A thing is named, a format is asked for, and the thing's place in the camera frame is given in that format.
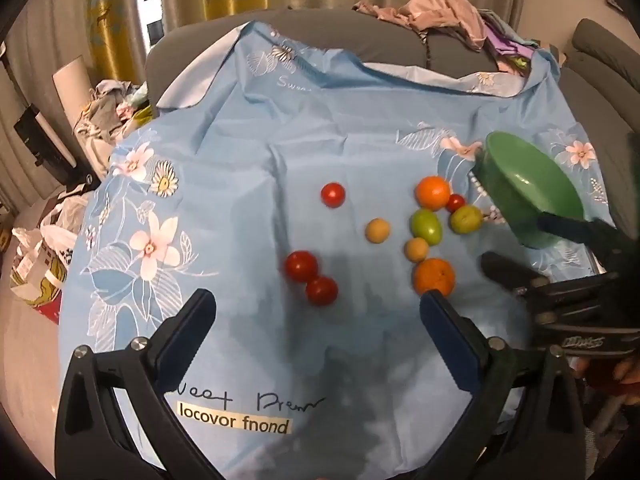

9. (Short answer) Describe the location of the green plastic bowl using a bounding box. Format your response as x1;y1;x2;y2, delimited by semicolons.
473;131;585;249

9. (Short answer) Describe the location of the pink clothing pile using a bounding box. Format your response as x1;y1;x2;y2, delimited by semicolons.
352;0;487;51

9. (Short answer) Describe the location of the purple clothing pile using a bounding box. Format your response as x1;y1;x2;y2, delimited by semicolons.
480;9;539;76

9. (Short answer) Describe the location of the blue floral tablecloth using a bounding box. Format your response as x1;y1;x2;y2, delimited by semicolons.
58;22;608;479

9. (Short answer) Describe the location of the green tomato fruit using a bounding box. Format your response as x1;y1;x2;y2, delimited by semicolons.
410;208;442;246

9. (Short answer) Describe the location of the yellow-green round fruit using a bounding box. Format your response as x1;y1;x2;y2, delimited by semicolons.
449;205;484;235

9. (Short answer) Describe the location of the small red cherry tomato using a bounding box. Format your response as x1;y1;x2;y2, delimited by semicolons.
446;193;466;214

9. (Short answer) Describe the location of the right hand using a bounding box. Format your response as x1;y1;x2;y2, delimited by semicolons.
574;354;639;405

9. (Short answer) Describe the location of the clutter pile of clothes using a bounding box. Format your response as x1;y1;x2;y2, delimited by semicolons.
74;79;153;179

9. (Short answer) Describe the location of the small tan fruit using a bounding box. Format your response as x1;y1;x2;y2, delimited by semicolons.
404;237;430;263
364;218;392;244

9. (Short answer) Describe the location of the yellow patterned curtain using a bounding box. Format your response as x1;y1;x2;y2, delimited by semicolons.
81;0;269;84

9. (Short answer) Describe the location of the orange mandarin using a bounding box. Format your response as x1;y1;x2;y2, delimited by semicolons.
412;258;456;297
414;176;451;211

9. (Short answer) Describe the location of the white plastic bag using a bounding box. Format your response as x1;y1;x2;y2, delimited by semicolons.
10;192;90;325

